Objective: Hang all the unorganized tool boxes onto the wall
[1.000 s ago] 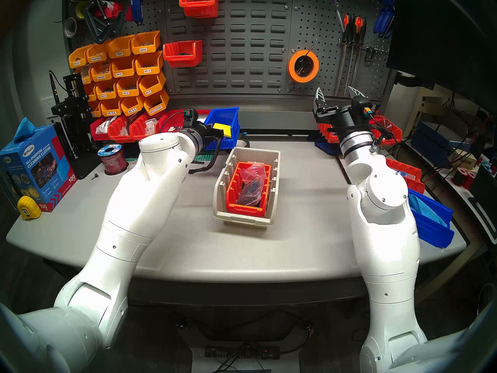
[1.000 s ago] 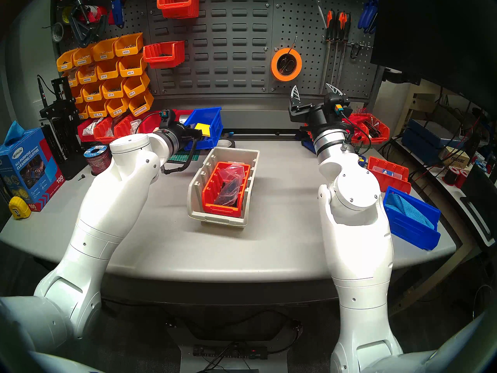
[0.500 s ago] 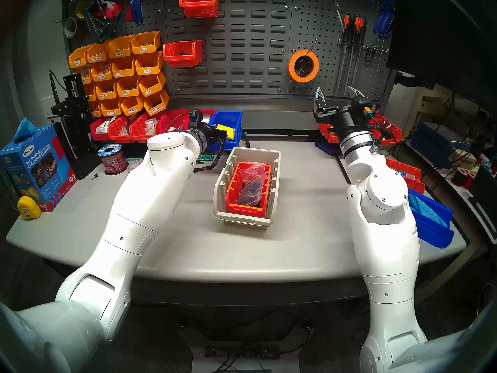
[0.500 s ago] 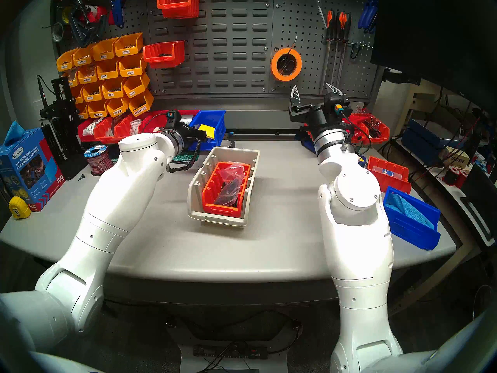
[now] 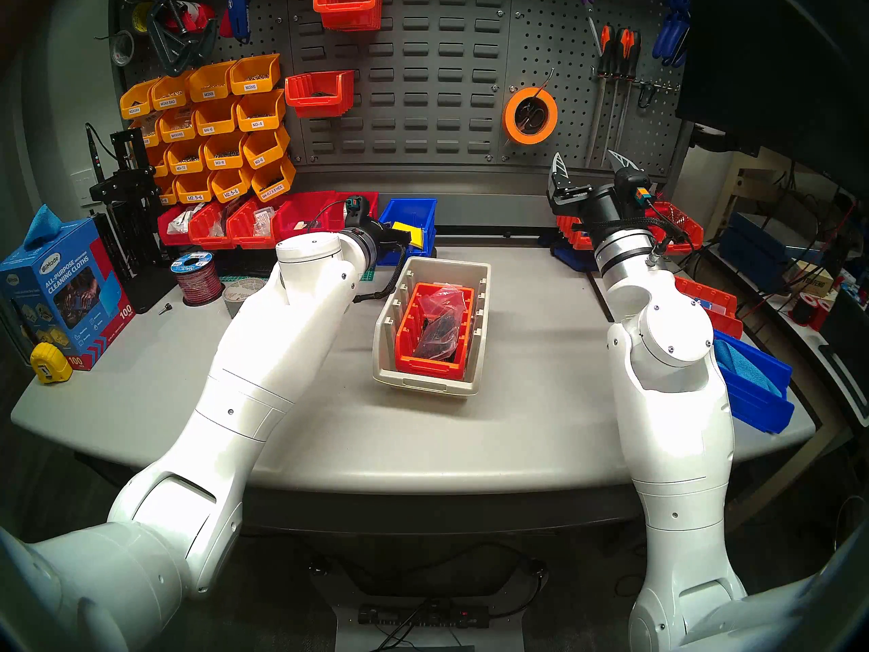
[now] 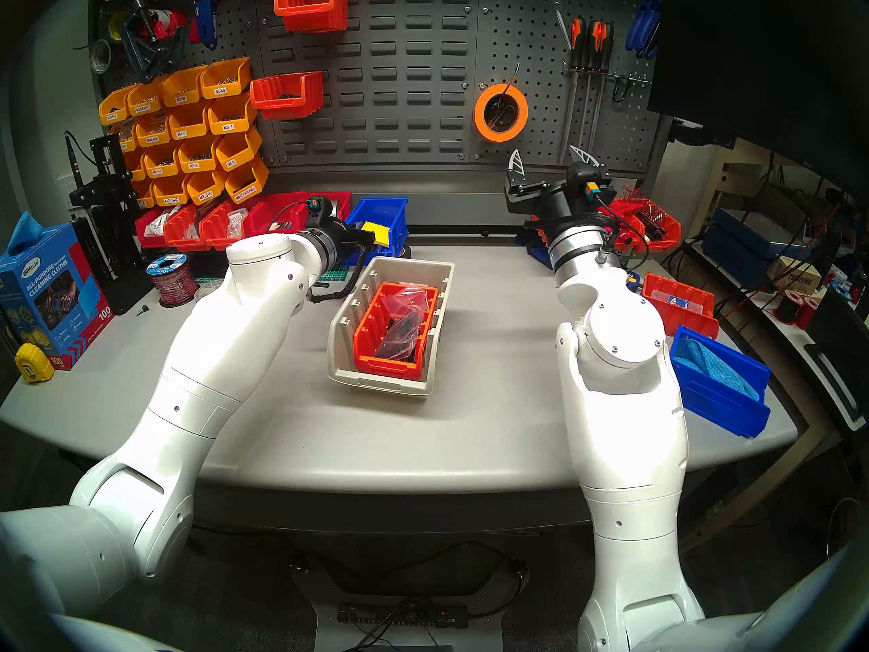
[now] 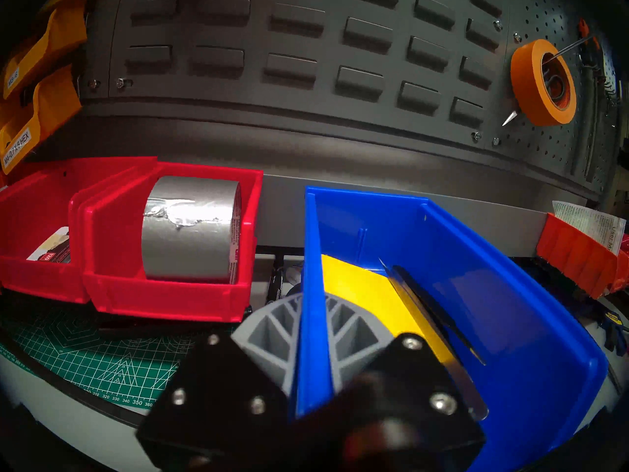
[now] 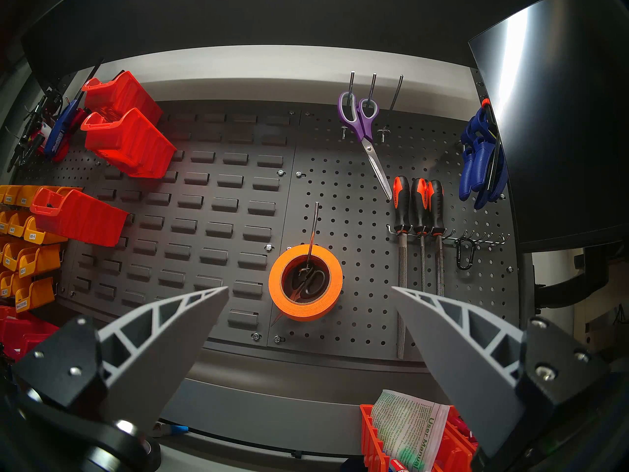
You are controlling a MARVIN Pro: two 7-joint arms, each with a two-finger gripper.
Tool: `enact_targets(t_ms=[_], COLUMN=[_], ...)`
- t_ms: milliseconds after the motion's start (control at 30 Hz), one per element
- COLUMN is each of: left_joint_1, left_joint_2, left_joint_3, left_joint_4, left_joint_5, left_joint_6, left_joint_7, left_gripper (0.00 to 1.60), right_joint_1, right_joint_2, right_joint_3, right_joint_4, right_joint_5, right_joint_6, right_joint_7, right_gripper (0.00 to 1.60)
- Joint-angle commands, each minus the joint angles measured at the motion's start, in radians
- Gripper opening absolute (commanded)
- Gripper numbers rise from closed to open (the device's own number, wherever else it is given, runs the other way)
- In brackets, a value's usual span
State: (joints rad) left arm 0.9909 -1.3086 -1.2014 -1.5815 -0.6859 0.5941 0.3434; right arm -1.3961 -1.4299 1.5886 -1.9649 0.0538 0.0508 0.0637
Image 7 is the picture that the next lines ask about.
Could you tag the metal peg hook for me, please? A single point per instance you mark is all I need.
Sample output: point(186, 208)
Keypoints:
point(570, 47)

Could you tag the white user manual leaflet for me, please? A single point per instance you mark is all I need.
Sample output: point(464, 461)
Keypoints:
point(589, 225)

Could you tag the yellow paper pad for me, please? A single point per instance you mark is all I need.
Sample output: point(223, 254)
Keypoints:
point(363, 294)

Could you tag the left orange black screwdriver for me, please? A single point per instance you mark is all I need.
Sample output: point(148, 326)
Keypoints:
point(585, 132)

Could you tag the grey pegboard panel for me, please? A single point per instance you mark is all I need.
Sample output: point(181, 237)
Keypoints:
point(540, 146)

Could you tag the grey duct tape roll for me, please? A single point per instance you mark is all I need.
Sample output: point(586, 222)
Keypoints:
point(186, 245)

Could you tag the orange black screwdriver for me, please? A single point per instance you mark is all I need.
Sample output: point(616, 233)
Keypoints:
point(595, 146)
point(585, 132)

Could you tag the green cutting mat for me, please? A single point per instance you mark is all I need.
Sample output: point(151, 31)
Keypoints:
point(73, 358)

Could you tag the blue yellow bar clamp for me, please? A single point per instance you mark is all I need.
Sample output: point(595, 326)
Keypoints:
point(612, 323)

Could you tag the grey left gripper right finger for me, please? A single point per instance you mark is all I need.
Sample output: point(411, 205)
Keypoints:
point(354, 343)

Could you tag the orange masking tape roll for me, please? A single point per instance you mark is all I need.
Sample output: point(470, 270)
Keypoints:
point(528, 87)

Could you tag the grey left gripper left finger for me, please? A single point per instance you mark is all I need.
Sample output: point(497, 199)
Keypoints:
point(260, 338)

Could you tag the grey louvered panel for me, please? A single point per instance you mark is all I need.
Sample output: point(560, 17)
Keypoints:
point(245, 33)

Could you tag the middle orange black screwdriver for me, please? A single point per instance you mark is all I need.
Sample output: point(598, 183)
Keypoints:
point(595, 146)

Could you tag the red plastic storage bin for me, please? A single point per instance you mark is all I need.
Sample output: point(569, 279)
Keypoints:
point(34, 205)
point(162, 299)
point(575, 259)

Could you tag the yellow bin labelled M3-6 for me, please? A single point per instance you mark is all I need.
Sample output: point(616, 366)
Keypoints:
point(54, 38)

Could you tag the blue plastic storage bin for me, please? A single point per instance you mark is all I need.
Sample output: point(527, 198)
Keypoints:
point(491, 279)

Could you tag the yellow bin labelled HEX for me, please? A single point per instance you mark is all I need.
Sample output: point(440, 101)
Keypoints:
point(49, 107)

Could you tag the black strip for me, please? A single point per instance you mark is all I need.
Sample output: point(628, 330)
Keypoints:
point(442, 318)

